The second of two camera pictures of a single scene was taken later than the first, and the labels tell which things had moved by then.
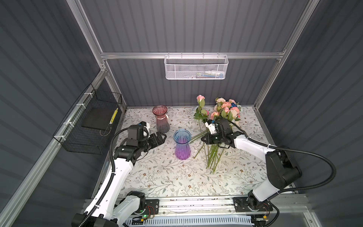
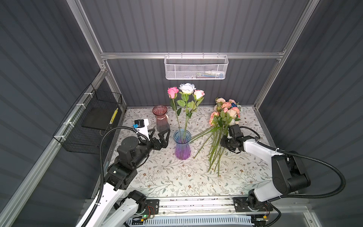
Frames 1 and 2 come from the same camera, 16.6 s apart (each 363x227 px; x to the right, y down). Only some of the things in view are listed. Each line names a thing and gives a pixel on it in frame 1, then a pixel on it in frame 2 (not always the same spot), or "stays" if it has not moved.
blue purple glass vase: (182, 137) stays
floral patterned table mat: (197, 158) stays
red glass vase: (162, 122) stays
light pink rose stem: (201, 114) to (198, 99)
